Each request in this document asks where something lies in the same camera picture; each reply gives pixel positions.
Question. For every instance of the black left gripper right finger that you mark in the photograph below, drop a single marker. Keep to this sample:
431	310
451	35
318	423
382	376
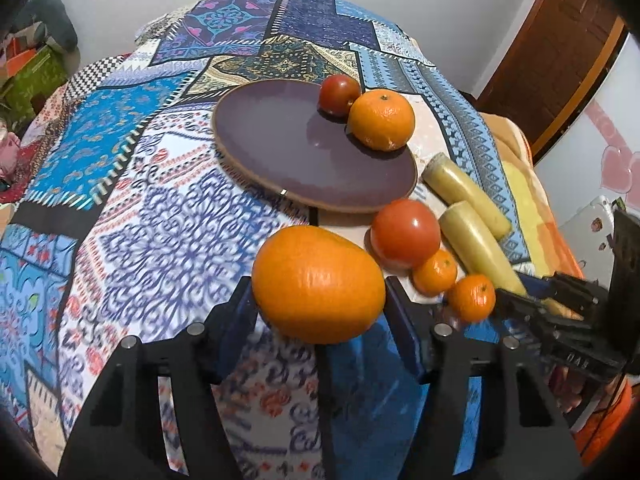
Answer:
487	414

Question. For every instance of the green box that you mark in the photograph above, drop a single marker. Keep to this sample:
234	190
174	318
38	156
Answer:
23	95

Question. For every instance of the brown wooden door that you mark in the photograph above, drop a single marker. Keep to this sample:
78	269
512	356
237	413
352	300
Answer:
554	65

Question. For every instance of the yellow banana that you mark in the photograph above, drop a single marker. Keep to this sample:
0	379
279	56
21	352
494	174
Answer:
452	185
477	249

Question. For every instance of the small dark red tomato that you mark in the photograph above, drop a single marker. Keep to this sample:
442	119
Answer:
337	94

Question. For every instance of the dark purple plate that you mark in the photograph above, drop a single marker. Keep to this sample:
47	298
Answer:
274	133

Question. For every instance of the small mandarin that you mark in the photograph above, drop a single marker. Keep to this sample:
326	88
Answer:
472	299
436	275

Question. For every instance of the medium orange on plate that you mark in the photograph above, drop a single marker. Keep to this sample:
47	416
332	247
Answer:
383	120

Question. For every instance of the large red tomato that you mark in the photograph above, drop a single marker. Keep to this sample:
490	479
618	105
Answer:
405	233

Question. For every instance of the patterned patchwork bedspread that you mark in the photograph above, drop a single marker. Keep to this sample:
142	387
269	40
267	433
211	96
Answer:
136	224

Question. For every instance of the white suitcase with stickers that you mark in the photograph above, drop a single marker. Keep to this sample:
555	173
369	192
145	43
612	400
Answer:
589	235

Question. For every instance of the large orange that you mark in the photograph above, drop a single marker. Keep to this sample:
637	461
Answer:
313	285

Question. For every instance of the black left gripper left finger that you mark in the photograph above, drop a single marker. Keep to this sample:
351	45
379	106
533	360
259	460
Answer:
118	433

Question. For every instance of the orange yellow blanket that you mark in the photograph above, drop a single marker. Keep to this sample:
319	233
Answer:
550	253

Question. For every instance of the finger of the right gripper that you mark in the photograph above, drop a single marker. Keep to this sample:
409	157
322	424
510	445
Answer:
584	298
571	343

